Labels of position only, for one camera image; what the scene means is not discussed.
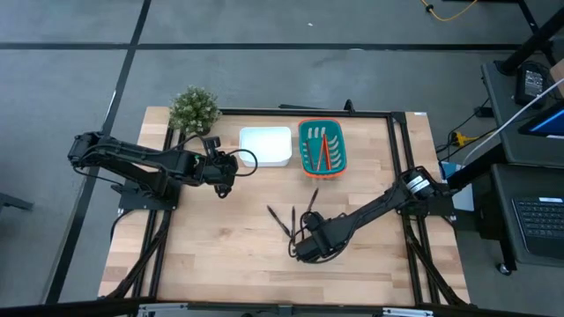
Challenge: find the dark grey desk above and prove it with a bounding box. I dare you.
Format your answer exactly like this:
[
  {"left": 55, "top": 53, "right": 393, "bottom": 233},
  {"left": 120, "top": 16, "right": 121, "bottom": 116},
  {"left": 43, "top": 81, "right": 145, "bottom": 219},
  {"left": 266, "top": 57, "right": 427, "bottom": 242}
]
[
  {"left": 479, "top": 59, "right": 564, "bottom": 171},
  {"left": 489, "top": 162, "right": 564, "bottom": 268}
]

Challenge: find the silver frame bracket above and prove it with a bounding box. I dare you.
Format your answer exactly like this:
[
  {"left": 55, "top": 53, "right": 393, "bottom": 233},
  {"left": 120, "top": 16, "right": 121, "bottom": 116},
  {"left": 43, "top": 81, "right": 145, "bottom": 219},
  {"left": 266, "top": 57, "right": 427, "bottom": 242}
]
[
  {"left": 137, "top": 301, "right": 189, "bottom": 317},
  {"left": 381, "top": 306, "right": 435, "bottom": 317}
]

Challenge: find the black desk leg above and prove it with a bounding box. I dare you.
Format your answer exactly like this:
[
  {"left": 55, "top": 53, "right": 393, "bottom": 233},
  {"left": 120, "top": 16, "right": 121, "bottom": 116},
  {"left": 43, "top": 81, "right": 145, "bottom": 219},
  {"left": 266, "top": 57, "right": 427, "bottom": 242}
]
[{"left": 447, "top": 143, "right": 508, "bottom": 191}]

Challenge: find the black diagonal beam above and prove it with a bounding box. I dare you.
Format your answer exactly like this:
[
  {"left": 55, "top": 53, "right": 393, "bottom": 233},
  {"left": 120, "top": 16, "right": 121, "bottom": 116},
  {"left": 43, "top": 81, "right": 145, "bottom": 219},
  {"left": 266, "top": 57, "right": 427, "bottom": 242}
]
[{"left": 495, "top": 6, "right": 564, "bottom": 77}]

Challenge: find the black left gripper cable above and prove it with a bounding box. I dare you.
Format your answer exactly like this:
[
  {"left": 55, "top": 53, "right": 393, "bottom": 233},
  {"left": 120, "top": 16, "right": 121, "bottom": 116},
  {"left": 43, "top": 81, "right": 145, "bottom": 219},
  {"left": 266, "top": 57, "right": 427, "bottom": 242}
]
[{"left": 174, "top": 134, "right": 259, "bottom": 178}]

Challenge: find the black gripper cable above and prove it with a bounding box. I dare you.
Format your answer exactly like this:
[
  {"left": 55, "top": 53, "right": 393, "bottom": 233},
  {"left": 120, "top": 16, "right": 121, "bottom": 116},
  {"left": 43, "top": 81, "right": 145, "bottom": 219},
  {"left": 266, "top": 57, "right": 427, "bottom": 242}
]
[
  {"left": 287, "top": 210, "right": 309, "bottom": 265},
  {"left": 174, "top": 134, "right": 259, "bottom": 178}
]

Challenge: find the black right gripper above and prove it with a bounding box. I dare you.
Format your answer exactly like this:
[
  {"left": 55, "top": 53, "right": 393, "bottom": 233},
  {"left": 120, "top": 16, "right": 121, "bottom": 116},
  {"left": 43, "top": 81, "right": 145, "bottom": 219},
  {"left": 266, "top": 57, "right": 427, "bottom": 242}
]
[{"left": 293, "top": 210, "right": 349, "bottom": 265}]

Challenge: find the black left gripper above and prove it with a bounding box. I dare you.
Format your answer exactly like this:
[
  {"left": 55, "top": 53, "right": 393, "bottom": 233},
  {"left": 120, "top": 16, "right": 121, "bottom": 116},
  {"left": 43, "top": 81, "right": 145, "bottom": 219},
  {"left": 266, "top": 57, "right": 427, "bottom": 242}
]
[{"left": 200, "top": 136, "right": 241, "bottom": 201}]

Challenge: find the screen with blue display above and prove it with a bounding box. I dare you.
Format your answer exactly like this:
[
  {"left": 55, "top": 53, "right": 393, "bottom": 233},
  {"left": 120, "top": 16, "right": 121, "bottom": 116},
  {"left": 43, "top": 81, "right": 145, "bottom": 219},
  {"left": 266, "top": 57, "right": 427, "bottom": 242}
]
[{"left": 517, "top": 100, "right": 564, "bottom": 141}]

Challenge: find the black aluminium table frame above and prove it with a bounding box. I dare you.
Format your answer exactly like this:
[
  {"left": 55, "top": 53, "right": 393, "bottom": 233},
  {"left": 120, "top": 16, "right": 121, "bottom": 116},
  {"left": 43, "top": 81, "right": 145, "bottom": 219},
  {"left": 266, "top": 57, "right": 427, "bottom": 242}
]
[{"left": 99, "top": 107, "right": 471, "bottom": 309}]

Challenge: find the white blue box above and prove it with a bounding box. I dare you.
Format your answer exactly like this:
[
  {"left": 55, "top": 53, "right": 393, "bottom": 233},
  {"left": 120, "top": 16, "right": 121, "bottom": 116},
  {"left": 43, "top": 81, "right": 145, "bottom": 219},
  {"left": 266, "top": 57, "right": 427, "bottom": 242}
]
[{"left": 439, "top": 160, "right": 475, "bottom": 212}]

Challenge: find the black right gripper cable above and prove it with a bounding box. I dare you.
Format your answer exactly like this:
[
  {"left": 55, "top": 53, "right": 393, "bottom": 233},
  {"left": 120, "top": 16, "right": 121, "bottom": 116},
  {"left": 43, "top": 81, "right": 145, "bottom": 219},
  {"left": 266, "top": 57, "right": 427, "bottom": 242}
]
[{"left": 287, "top": 210, "right": 309, "bottom": 265}]

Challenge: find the white cable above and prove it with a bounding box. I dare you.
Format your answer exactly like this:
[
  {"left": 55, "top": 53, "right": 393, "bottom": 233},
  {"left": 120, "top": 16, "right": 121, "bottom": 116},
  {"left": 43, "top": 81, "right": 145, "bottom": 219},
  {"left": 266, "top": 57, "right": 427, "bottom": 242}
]
[{"left": 460, "top": 77, "right": 564, "bottom": 168}]

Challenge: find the black power adapter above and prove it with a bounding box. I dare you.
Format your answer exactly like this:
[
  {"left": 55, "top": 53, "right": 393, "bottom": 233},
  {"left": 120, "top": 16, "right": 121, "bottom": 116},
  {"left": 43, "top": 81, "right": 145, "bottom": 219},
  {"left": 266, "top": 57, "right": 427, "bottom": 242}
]
[{"left": 514, "top": 60, "right": 551, "bottom": 106}]

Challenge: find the yellow power cable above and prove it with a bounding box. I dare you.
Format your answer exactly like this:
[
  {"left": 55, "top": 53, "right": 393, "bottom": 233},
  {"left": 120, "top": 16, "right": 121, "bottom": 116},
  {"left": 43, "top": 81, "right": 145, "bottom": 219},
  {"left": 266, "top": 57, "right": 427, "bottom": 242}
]
[{"left": 419, "top": 0, "right": 479, "bottom": 22}]

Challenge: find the green basket orange rim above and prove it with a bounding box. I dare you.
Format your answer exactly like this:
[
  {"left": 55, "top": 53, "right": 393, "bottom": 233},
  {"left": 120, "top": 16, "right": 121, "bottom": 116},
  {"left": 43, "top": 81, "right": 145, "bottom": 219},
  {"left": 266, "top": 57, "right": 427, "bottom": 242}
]
[{"left": 297, "top": 117, "right": 348, "bottom": 180}]

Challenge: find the white plastic bin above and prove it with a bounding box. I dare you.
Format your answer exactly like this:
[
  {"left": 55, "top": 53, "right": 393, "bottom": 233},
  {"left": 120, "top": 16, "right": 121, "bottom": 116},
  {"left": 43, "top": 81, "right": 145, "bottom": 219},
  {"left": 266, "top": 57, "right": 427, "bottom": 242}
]
[{"left": 238, "top": 126, "right": 293, "bottom": 168}]

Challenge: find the black laptop keyboard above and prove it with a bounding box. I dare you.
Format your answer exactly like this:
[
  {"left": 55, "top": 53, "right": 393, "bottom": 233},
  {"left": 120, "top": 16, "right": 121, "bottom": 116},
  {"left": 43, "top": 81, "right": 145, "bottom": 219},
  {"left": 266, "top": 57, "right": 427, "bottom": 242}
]
[{"left": 510, "top": 195, "right": 564, "bottom": 261}]

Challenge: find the yellow power plug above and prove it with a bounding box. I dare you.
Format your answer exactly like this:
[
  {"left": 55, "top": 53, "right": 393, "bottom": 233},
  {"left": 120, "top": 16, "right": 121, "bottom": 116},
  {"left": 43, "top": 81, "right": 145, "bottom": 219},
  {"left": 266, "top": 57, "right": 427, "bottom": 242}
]
[{"left": 449, "top": 130, "right": 469, "bottom": 149}]

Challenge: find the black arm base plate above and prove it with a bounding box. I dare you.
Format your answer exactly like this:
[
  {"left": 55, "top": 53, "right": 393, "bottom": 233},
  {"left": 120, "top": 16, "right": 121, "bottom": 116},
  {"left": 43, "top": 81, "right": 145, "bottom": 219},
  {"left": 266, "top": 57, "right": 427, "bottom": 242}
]
[
  {"left": 392, "top": 181, "right": 456, "bottom": 217},
  {"left": 117, "top": 175, "right": 182, "bottom": 211}
]

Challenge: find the green plant black pot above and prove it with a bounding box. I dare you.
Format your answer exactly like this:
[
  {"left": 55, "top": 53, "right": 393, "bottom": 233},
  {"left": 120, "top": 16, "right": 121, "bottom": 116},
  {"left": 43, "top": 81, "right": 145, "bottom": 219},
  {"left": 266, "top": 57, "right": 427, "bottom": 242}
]
[{"left": 168, "top": 85, "right": 223, "bottom": 136}]

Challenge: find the grey chair leg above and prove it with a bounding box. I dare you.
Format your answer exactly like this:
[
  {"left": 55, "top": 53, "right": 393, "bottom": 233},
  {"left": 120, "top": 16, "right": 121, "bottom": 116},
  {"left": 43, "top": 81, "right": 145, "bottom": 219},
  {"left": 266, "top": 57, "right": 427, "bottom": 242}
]
[{"left": 0, "top": 191, "right": 35, "bottom": 213}]

